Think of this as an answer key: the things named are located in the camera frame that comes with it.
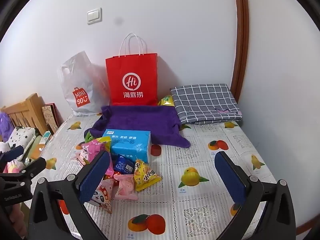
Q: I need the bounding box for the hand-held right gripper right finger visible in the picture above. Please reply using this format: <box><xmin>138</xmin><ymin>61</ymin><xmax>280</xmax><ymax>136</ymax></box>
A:
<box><xmin>214</xmin><ymin>151</ymin><xmax>297</xmax><ymax>240</ymax></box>

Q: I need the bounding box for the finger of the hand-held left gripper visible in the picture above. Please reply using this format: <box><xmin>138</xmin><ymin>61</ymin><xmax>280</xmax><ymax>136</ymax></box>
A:
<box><xmin>20</xmin><ymin>157</ymin><xmax>47</xmax><ymax>180</ymax></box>
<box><xmin>0</xmin><ymin>145</ymin><xmax>25</xmax><ymax>165</ymax></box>

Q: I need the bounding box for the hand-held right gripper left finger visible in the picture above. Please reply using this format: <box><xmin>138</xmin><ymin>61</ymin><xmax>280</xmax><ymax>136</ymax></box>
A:
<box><xmin>27</xmin><ymin>150</ymin><xmax>112</xmax><ymax>240</ymax></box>

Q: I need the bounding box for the pink panda snack bag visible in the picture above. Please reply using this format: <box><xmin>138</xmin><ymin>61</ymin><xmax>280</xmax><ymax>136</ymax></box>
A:
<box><xmin>91</xmin><ymin>179</ymin><xmax>115</xmax><ymax>214</ymax></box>

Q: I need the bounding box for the pink peach bread packet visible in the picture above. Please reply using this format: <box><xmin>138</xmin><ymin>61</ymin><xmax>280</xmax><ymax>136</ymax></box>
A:
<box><xmin>114</xmin><ymin>174</ymin><xmax>138</xmax><ymax>200</ymax></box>

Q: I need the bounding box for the white spotted pillow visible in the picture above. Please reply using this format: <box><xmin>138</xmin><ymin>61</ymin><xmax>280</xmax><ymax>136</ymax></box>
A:
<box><xmin>7</xmin><ymin>127</ymin><xmax>37</xmax><ymax>153</ymax></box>

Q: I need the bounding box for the pink cartoon snack packet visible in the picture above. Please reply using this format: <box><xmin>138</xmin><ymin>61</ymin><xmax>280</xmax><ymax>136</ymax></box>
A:
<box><xmin>75</xmin><ymin>142</ymin><xmax>103</xmax><ymax>165</ymax></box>

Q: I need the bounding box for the purple plush toy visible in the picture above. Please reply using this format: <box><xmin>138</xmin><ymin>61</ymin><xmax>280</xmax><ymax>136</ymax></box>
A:
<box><xmin>0</xmin><ymin>112</ymin><xmax>14</xmax><ymax>142</ymax></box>

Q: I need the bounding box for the dark blue snack packet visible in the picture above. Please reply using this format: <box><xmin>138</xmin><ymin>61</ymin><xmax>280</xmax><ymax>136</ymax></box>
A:
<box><xmin>113</xmin><ymin>154</ymin><xmax>135</xmax><ymax>174</ymax></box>

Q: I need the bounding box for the teal packet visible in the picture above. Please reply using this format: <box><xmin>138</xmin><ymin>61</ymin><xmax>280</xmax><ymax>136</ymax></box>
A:
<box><xmin>37</xmin><ymin>131</ymin><xmax>52</xmax><ymax>147</ymax></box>

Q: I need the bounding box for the pink yellow-edged snack packet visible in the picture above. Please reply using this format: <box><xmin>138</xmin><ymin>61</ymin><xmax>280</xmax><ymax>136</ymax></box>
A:
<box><xmin>96</xmin><ymin>136</ymin><xmax>112</xmax><ymax>155</ymax></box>

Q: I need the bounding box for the fruit print tablecloth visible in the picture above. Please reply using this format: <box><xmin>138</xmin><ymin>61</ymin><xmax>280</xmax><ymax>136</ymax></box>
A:
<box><xmin>25</xmin><ymin>115</ymin><xmax>278</xmax><ymax>240</ymax></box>

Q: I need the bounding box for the wooden headboard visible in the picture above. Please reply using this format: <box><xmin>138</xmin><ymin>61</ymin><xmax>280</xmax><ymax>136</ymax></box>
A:
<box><xmin>0</xmin><ymin>93</ymin><xmax>47</xmax><ymax>137</ymax></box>

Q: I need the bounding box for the blue tissue pack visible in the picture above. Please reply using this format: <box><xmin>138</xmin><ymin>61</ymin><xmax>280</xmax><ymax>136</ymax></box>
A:
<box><xmin>102</xmin><ymin>129</ymin><xmax>152</xmax><ymax>163</ymax></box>

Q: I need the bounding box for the patterned gift box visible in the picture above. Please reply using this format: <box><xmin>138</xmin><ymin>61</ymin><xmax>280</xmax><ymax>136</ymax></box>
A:
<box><xmin>41</xmin><ymin>102</ymin><xmax>63</xmax><ymax>134</ymax></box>

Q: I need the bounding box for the purple towel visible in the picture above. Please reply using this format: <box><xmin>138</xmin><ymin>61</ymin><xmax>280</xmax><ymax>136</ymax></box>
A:
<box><xmin>89</xmin><ymin>104</ymin><xmax>191</xmax><ymax>147</ymax></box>

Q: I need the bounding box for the grey checked folded cloth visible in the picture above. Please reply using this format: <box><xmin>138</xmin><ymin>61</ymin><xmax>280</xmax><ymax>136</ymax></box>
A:
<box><xmin>170</xmin><ymin>83</ymin><xmax>243</xmax><ymax>125</ymax></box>

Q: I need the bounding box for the white plastic bag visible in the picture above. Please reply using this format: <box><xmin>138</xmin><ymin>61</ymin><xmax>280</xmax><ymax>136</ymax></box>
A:
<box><xmin>58</xmin><ymin>51</ymin><xmax>110</xmax><ymax>117</ymax></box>

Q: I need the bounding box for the yellow green snack packet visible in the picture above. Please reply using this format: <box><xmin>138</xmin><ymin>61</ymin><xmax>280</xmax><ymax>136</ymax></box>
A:
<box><xmin>157</xmin><ymin>95</ymin><xmax>175</xmax><ymax>108</ymax></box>

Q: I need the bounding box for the red paper bag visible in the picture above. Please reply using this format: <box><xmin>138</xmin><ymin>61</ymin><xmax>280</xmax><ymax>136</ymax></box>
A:
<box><xmin>105</xmin><ymin>32</ymin><xmax>158</xmax><ymax>106</ymax></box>

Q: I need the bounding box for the brown wooden door frame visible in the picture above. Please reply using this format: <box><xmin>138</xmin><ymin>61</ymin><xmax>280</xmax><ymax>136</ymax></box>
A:
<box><xmin>231</xmin><ymin>0</ymin><xmax>248</xmax><ymax>103</ymax></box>

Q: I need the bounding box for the white light switch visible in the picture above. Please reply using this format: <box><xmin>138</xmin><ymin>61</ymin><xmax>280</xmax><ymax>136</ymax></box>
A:
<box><xmin>87</xmin><ymin>7</ymin><xmax>102</xmax><ymax>25</ymax></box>

